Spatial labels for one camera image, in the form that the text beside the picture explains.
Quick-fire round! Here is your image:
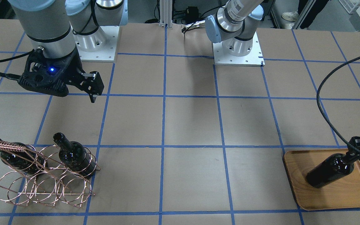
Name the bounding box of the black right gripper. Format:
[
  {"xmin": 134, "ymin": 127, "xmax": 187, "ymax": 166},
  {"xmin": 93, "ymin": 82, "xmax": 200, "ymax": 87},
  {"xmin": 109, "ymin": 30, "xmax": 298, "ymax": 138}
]
[{"xmin": 18, "ymin": 48, "xmax": 104, "ymax": 103}]

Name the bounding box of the copper wire bottle basket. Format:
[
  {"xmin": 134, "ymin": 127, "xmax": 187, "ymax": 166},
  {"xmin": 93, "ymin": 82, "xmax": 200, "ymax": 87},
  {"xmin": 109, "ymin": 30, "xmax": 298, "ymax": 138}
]
[{"xmin": 0, "ymin": 141, "xmax": 96, "ymax": 208}]

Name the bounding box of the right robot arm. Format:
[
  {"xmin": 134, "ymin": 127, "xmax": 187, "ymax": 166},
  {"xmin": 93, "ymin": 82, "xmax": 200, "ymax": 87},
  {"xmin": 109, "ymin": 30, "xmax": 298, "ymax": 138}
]
[{"xmin": 9, "ymin": 0, "xmax": 128, "ymax": 103}]

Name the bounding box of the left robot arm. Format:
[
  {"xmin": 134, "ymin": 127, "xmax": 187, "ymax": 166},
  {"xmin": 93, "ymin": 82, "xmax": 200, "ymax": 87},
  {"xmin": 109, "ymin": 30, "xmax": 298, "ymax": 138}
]
[{"xmin": 205, "ymin": 0, "xmax": 360, "ymax": 157}]

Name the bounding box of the person in black shirt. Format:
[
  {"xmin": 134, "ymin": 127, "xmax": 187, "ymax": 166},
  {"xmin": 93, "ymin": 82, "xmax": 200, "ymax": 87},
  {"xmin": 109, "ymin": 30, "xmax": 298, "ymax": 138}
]
[{"xmin": 282, "ymin": 0, "xmax": 329, "ymax": 30}]

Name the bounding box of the aluminium frame post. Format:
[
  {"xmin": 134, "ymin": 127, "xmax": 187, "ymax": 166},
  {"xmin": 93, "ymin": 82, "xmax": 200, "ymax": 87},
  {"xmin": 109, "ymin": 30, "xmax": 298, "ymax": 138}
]
[{"xmin": 158, "ymin": 0, "xmax": 174, "ymax": 29}]

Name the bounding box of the black braided cable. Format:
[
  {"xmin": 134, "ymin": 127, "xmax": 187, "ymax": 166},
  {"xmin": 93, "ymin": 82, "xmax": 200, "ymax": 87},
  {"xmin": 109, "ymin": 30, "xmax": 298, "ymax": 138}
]
[{"xmin": 316, "ymin": 51, "xmax": 360, "ymax": 162}]

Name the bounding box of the dark wine bottle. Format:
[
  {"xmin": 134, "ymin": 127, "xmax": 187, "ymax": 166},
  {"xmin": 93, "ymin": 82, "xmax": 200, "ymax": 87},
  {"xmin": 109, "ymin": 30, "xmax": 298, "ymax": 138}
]
[
  {"xmin": 0, "ymin": 138, "xmax": 48, "ymax": 177},
  {"xmin": 306, "ymin": 153, "xmax": 359, "ymax": 188},
  {"xmin": 53, "ymin": 132, "xmax": 96, "ymax": 178}
]

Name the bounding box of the wooden tray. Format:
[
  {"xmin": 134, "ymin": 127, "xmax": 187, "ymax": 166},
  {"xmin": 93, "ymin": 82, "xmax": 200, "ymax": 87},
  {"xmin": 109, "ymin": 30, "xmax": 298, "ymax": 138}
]
[{"xmin": 283, "ymin": 149, "xmax": 360, "ymax": 211}]

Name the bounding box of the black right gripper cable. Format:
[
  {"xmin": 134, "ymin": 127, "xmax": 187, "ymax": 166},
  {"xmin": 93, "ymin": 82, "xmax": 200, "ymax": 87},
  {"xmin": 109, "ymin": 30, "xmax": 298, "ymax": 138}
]
[{"xmin": 0, "ymin": 52, "xmax": 35, "ymax": 82}]

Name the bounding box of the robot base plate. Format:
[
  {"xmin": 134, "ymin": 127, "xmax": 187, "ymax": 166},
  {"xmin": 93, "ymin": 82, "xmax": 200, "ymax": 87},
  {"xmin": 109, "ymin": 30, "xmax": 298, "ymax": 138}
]
[
  {"xmin": 212, "ymin": 32, "xmax": 265, "ymax": 67},
  {"xmin": 74, "ymin": 26, "xmax": 121, "ymax": 63}
]

